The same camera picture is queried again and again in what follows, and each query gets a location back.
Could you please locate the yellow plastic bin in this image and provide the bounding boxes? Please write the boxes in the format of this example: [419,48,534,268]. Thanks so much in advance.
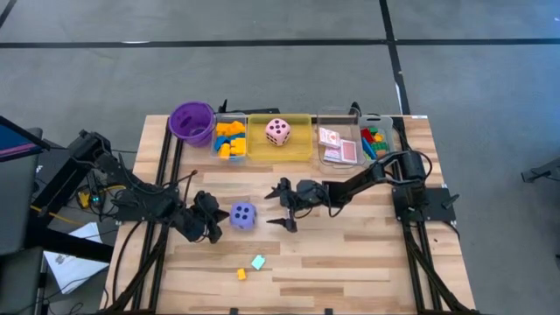
[245,113,315,164]

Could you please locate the black rear crossbar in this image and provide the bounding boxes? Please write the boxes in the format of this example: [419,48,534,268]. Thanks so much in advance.
[217,98,282,116]

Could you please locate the pink foam die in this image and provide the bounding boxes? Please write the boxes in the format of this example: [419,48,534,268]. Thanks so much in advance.
[264,117,292,147]

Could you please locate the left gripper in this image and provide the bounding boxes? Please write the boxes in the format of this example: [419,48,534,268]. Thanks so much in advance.
[173,190,231,245]

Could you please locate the black floor stand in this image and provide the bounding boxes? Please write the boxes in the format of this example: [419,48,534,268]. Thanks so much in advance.
[521,156,560,184]

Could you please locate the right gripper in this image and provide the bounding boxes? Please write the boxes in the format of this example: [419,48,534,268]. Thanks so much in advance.
[263,177,332,234]

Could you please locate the grey plastic bin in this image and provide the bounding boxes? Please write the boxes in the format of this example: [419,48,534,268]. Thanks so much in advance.
[357,114,397,162]

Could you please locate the monitor with blue screen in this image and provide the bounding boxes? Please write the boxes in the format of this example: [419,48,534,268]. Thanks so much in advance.
[0,115,52,164]

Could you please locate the white paper sheet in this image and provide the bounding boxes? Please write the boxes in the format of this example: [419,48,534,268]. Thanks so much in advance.
[42,221,110,295]

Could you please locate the small clear plastic bin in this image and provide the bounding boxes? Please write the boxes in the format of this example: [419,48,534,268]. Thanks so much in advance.
[211,112,249,164]

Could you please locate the black monitor cart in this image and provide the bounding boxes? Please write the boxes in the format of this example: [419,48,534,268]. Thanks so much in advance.
[0,127,116,315]

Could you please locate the black right frame rails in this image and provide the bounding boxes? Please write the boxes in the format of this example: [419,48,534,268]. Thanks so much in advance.
[383,115,480,315]

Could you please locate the purple foam die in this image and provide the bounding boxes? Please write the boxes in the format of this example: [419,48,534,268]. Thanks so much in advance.
[228,201,258,232]

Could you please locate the pink playing card box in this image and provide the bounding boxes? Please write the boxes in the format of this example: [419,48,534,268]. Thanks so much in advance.
[318,127,342,150]
[339,139,359,165]

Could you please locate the black hanging cable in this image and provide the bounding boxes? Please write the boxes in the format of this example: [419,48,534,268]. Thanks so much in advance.
[111,220,145,307]

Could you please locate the black frame rails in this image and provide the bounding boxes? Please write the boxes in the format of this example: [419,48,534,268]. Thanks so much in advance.
[383,115,480,315]
[101,114,186,315]

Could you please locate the purple plastic bucket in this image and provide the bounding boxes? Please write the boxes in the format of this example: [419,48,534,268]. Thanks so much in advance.
[168,101,218,149]

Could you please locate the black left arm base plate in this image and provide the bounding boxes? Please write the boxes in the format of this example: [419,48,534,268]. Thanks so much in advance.
[114,192,179,223]

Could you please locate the large clear plastic bin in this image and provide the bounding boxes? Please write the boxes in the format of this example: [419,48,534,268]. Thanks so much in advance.
[315,106,368,170]

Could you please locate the black left frame rails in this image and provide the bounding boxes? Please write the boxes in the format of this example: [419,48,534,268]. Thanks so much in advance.
[101,114,186,315]

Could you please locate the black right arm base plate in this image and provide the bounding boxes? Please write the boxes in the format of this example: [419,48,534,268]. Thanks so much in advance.
[391,185,457,223]

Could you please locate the long blue toy brick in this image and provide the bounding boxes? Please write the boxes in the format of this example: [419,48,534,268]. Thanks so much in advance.
[361,137,377,161]

